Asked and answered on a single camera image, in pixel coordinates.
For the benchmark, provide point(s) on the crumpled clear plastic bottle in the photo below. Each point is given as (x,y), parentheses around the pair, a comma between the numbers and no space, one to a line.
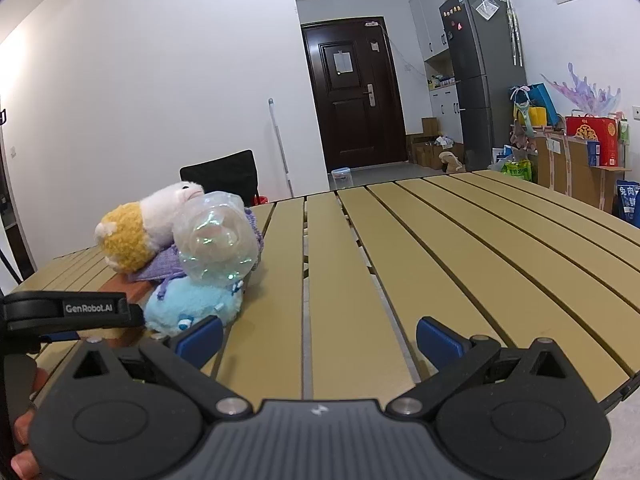
(215,240)

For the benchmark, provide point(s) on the yellow and white plush toy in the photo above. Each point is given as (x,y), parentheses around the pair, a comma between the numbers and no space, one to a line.
(125,240)

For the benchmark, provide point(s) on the black folding chair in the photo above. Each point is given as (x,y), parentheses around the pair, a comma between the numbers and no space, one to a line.
(225,175)

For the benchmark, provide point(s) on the purple wall decoration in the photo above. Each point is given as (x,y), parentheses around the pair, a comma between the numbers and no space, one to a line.
(582,92)

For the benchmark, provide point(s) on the clear pet feeder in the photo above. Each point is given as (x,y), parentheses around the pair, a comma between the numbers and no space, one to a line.
(341,177)

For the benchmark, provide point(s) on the blue printed bag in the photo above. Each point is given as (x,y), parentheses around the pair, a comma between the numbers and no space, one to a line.
(629,200)

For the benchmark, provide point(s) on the person's left hand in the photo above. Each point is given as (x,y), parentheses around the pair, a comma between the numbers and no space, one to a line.
(22,427)

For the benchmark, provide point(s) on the white base cabinet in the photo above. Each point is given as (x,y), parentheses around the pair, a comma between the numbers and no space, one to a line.
(446,110)

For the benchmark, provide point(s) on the tan plush toy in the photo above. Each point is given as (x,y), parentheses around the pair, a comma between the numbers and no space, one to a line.
(452,161)

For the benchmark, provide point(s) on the tan folding table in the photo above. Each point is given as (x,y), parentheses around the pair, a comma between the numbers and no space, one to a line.
(400,260)

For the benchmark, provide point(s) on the yellow gift bag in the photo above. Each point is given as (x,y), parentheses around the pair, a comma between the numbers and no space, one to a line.
(536,115)

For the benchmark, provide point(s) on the grey refrigerator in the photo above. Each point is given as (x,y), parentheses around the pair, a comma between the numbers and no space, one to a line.
(480,60)

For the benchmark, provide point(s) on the green bag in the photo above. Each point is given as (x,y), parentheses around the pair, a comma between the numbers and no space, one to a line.
(517,170)

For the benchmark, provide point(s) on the blue gift bag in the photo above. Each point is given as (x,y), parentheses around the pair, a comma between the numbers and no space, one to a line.
(542,102)

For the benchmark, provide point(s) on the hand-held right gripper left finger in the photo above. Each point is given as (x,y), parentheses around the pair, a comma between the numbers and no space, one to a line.
(200,338)

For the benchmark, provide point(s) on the stack of cardboard boxes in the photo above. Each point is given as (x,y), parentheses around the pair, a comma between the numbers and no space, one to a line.
(425,152)

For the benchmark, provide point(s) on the dark brown door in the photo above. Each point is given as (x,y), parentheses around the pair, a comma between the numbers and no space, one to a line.
(350,120)

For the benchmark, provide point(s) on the red gift box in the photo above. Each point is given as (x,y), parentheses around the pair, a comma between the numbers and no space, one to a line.
(595,145)

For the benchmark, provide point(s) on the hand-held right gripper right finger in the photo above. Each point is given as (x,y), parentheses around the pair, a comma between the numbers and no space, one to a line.
(440,345)

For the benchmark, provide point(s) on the white wall cabinet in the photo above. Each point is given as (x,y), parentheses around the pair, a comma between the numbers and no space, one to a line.
(435,15)

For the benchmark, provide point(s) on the large cardboard box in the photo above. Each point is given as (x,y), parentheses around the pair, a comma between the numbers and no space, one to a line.
(580,175)

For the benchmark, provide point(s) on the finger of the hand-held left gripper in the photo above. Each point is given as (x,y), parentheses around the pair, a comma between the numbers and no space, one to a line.
(135,317)

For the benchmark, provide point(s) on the blue plush toy purple cape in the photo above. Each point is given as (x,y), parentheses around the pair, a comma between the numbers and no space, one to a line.
(195,300)

